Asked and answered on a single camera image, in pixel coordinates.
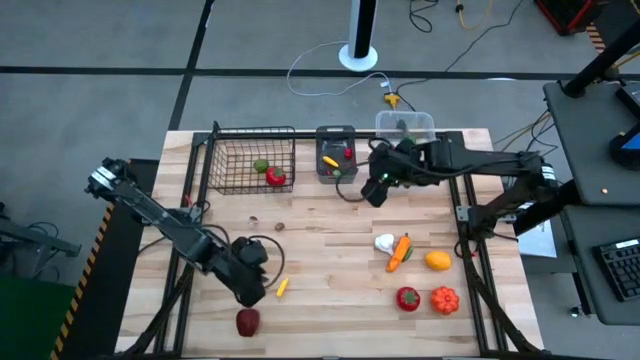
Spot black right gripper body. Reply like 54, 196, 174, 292
366, 141, 419, 184

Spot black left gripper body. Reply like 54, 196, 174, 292
211, 256, 268, 294

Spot dark red apple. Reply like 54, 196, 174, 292
235, 307, 262, 338

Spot white garlic bulb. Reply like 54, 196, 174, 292
374, 233, 396, 257

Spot orange carrot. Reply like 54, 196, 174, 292
385, 232, 413, 274

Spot red tomato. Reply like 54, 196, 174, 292
396, 286, 422, 313
264, 166, 288, 188

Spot yellow orange lemon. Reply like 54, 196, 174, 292
424, 250, 453, 272

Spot clear plastic tub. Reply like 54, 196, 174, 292
374, 109, 437, 146

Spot grey plastic bin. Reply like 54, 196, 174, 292
315, 124, 359, 185

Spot black pole white round base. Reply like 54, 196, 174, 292
338, 0, 379, 73

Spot black platform hazard stripes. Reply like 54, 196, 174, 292
49, 158, 161, 360

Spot orange bumpy tomato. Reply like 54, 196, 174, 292
430, 285, 461, 317

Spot black desk support beam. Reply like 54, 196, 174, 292
512, 179, 586, 237

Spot white paper sheet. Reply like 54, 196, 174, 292
517, 219, 559, 259

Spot grey desk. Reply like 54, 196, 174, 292
559, 202, 640, 327
543, 79, 640, 207

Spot grey metal stand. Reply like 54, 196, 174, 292
0, 202, 83, 261

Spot black boom pole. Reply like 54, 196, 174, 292
562, 17, 640, 100

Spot red black equipment box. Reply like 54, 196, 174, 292
533, 0, 609, 37

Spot blue black device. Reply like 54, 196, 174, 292
608, 122, 640, 171

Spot black keyboard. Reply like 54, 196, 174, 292
592, 237, 640, 304

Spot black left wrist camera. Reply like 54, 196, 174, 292
230, 236, 270, 269

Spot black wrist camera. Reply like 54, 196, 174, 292
230, 236, 270, 269
360, 175, 396, 209

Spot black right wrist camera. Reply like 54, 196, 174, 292
360, 175, 396, 209

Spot black left wrist camera cable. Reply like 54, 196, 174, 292
199, 222, 287, 291

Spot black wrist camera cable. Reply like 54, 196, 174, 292
334, 158, 374, 204
199, 222, 287, 291

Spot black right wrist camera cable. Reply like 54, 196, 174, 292
334, 158, 374, 204

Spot black metal rig frame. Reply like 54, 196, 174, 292
113, 119, 546, 360

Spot white floor cable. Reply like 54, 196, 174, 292
286, 40, 394, 98

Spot black wire basket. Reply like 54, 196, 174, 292
207, 125, 297, 196

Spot black looped floor cable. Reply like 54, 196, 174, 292
408, 0, 440, 34

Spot yellow floor cable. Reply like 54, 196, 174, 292
454, 0, 496, 30

